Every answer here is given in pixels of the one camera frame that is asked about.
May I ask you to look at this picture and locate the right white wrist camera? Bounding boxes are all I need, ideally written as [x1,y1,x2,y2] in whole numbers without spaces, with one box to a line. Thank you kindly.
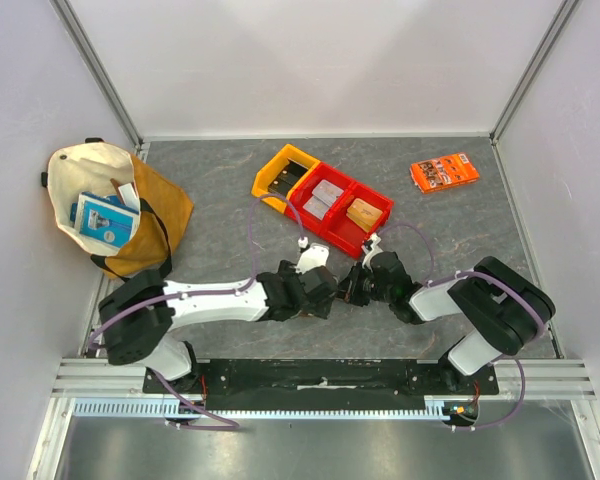
[361,233,383,269]

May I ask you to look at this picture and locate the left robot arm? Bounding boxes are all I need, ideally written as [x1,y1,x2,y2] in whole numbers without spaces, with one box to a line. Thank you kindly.
[89,260,337,393]

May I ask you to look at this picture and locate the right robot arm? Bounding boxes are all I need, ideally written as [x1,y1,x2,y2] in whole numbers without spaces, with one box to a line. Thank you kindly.
[337,252,556,394]

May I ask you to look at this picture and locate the red bin with silver cards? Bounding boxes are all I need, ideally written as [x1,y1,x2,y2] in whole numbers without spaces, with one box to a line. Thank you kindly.
[290,162,354,235]

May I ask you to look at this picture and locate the red bin with gold cards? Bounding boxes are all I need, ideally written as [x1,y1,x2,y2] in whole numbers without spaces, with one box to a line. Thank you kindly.
[321,182,394,258]

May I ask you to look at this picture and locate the blue and white booklet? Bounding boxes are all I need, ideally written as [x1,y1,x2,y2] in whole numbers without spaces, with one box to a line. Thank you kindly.
[74,192,140,248]

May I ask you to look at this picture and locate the yellow plastic bin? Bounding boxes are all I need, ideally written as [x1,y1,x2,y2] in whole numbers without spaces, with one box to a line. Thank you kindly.
[251,144,322,207]

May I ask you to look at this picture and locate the black card stack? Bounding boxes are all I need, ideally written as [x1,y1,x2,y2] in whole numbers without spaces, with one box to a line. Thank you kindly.
[267,159,308,197]

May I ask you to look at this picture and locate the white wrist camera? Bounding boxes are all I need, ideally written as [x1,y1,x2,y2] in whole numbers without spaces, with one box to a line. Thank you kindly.
[361,233,383,269]
[295,237,330,274]

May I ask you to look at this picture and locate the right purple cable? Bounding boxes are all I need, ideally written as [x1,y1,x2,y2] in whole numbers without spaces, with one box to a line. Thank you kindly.
[379,221,551,432]

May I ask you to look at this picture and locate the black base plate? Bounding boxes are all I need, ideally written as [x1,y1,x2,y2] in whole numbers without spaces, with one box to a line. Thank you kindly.
[169,359,499,397]

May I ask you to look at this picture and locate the white and tan tote bag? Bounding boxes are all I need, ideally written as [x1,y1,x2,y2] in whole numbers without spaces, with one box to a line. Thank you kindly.
[41,138,194,281]

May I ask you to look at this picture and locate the silver card stack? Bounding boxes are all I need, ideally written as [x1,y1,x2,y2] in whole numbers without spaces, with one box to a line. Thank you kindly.
[303,180,344,220]

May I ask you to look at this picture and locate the orange printed box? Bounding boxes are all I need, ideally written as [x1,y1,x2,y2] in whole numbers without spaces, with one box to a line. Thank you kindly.
[409,152,480,194]

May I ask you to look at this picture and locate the gold card stack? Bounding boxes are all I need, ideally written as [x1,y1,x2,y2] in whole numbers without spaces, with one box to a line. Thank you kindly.
[346,197,383,233]

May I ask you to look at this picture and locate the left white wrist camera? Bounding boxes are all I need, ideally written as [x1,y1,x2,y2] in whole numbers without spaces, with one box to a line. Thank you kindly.
[295,237,330,274]

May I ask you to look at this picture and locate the aluminium frame rail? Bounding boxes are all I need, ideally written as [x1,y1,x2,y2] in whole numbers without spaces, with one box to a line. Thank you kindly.
[52,358,596,421]

